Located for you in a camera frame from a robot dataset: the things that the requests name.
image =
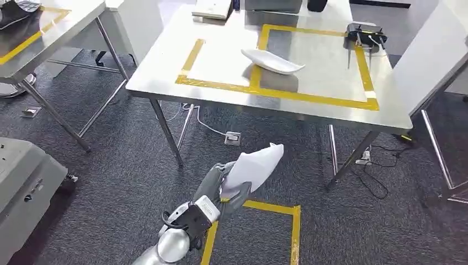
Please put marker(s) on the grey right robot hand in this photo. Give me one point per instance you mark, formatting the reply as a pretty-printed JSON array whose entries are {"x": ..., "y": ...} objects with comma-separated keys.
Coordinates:
[{"x": 212, "y": 183}]

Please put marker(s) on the white curved plastic part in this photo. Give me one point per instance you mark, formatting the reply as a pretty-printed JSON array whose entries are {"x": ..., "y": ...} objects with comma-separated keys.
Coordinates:
[
  {"x": 256, "y": 164},
  {"x": 272, "y": 62}
]

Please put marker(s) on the grey floor socket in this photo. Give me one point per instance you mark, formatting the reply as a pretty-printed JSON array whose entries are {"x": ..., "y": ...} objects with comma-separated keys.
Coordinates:
[{"x": 232, "y": 138}]

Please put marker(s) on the steel table with tape frames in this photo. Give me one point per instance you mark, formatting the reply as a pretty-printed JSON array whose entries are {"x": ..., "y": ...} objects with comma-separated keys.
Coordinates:
[{"x": 219, "y": 69}]

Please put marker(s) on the white power strip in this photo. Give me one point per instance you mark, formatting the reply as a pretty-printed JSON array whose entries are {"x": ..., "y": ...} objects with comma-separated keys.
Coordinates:
[{"x": 364, "y": 157}]

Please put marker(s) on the white flat box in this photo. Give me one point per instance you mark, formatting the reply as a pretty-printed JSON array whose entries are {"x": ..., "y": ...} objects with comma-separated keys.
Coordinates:
[{"x": 212, "y": 8}]

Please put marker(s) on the grey machine cabinet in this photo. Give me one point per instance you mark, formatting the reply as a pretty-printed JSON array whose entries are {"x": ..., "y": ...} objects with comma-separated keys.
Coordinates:
[{"x": 25, "y": 190}]

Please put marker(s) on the grey box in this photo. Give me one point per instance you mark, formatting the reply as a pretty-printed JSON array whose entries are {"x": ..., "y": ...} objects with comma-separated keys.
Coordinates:
[{"x": 272, "y": 5}]

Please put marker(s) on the small metal floor plate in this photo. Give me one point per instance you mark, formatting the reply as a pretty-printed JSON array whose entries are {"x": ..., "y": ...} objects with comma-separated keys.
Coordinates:
[{"x": 31, "y": 112}]

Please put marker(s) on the black cylindrical container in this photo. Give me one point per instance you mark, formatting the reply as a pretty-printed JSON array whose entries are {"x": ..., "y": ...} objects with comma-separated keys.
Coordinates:
[{"x": 317, "y": 5}]

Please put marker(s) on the steel table with black tray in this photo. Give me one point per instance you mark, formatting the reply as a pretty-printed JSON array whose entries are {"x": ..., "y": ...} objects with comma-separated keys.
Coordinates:
[{"x": 73, "y": 22}]

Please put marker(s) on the round metal base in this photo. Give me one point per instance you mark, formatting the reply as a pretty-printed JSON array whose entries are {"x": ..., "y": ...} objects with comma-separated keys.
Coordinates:
[{"x": 14, "y": 87}]

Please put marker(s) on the yellow tape strip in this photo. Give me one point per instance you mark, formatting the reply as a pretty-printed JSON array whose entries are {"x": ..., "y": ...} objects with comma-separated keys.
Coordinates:
[{"x": 25, "y": 45}]

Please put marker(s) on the white table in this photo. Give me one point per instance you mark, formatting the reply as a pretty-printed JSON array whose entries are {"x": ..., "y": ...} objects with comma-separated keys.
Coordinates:
[{"x": 424, "y": 66}]

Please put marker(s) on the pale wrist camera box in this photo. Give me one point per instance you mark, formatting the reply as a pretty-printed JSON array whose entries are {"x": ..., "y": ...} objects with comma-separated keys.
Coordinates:
[{"x": 208, "y": 208}]

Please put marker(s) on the yellow floor tape frame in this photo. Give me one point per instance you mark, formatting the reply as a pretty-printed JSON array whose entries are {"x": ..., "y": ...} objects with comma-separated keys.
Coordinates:
[{"x": 294, "y": 234}]

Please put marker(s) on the small yellow tape frame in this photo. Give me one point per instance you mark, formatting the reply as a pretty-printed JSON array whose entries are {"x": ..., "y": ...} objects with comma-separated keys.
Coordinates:
[{"x": 190, "y": 60}]

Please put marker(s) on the large yellow tape frame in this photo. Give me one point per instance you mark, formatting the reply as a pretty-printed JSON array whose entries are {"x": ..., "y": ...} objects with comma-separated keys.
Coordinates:
[{"x": 310, "y": 98}]

